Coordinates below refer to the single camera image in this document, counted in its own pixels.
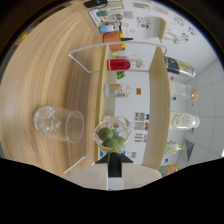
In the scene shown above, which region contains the glass measuring cup with limes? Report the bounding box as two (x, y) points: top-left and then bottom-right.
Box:
(92, 115), (136, 155)

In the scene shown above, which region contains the white tray with green cup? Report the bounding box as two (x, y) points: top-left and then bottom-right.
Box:
(89, 9), (111, 26)

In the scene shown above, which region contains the yellow snack bag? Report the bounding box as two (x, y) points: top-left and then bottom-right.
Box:
(158, 163), (179, 178)

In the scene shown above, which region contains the black white code sheet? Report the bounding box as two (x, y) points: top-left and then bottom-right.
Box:
(134, 112), (147, 122)
(133, 133), (148, 144)
(134, 121), (146, 132)

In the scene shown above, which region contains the clear bottle with green cap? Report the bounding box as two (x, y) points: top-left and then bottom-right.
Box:
(163, 139), (187, 156)

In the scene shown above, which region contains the clear drinking glass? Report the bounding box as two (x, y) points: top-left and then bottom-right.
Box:
(32, 105), (85, 144)

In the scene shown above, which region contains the clear bottle with orange cap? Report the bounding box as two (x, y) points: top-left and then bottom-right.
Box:
(104, 83), (143, 99)

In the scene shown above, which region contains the green potted plant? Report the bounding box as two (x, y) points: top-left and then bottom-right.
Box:
(116, 70), (127, 80)

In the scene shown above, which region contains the red liquid bottle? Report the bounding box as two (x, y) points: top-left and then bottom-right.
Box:
(106, 58), (148, 72)

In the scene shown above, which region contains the orange basket with toy vegetables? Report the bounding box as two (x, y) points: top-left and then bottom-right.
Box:
(102, 30), (134, 52)

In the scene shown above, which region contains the light blue small bottle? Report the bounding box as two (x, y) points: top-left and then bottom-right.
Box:
(99, 23), (116, 34)

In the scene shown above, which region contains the white countertop appliance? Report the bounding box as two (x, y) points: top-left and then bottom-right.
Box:
(118, 21), (131, 33)

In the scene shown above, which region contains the black handbag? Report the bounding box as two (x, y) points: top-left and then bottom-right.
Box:
(83, 0), (108, 9)

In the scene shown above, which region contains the white frame wooden shelf rack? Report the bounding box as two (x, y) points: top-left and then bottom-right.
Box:
(62, 40), (172, 176)

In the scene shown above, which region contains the wooden wall shelf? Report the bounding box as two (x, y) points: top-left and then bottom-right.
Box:
(159, 16), (183, 44)

